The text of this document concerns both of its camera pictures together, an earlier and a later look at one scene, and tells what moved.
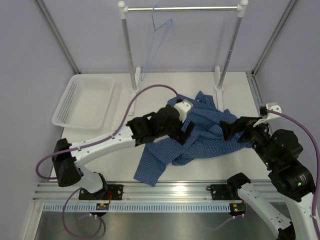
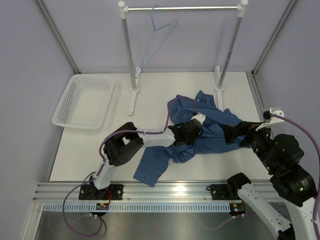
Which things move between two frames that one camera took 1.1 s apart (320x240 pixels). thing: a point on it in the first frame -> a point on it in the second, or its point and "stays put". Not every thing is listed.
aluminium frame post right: (268, 44) stays put
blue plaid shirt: (209, 137) stays put
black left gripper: (183, 135) -> (190, 142)
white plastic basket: (87, 102) stays put
